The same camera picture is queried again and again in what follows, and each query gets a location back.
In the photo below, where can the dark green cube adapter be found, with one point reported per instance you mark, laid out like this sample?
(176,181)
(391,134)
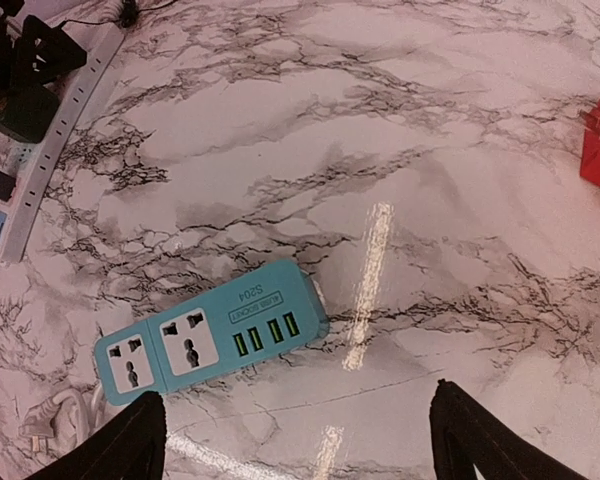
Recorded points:
(26,116)

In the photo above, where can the teal power strip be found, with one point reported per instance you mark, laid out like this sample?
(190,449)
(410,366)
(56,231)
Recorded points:
(262,314)

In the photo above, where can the white long power strip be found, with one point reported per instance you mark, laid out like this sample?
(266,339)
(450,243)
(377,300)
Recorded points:
(32,165)

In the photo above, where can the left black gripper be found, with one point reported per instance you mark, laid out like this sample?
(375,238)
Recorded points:
(41,54)

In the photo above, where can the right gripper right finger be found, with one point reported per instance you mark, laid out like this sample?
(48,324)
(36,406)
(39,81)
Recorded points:
(467,441)

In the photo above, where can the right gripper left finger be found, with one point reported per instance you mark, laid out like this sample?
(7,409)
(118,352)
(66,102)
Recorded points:
(130,446)

